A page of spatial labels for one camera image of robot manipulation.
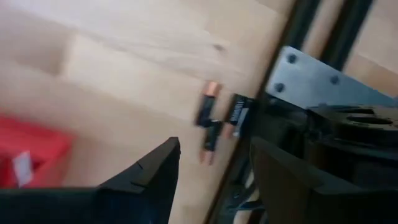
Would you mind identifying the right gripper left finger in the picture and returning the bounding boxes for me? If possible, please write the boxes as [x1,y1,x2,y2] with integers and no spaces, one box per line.
[0,136,182,224]

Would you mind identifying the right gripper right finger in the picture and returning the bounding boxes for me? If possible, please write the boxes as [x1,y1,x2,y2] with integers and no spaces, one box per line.
[250,136,398,224]

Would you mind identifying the red plastic bin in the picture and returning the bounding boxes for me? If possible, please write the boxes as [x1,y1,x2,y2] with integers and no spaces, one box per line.
[0,112,76,190]

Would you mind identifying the silver metal bracket plate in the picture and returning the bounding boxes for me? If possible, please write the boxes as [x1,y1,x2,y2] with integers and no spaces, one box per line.
[265,45,398,109]

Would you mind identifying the black aluminium table frame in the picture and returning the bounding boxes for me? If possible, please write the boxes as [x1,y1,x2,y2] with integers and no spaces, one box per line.
[203,0,376,224]

